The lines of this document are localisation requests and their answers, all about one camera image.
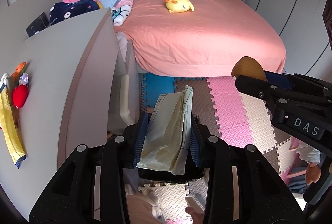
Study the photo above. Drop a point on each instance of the colourful foam floor mat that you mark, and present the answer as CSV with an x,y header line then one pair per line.
x,y
237,118

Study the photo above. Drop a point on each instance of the white folded cloth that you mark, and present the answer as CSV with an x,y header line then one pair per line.
x,y
3,81

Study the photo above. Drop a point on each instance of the pink bed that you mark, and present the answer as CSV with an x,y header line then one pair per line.
x,y
206,42

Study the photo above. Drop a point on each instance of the purple flower toy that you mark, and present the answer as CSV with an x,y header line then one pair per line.
x,y
24,79

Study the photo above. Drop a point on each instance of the black wall switch panel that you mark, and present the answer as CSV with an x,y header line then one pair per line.
x,y
38,25

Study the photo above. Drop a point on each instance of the yellow plush chick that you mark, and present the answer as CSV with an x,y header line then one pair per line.
x,y
179,6

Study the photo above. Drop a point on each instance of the yellow cloth strip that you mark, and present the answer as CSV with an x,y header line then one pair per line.
x,y
10,130

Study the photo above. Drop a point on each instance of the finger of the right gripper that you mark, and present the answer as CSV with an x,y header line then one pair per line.
x,y
256,88
278,80

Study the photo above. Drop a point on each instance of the brown plush toy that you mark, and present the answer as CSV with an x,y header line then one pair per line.
x,y
248,67

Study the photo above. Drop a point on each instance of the orange toy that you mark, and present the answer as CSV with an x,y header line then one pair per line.
x,y
20,69

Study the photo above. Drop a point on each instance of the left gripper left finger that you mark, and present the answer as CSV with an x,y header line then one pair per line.
x,y
140,134

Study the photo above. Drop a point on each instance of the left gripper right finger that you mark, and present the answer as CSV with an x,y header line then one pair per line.
x,y
195,142

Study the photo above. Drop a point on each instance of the cream paper bag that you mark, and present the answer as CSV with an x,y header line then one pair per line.
x,y
167,139

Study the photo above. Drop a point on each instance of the navy cartoon blanket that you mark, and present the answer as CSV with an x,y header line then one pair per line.
x,y
61,11

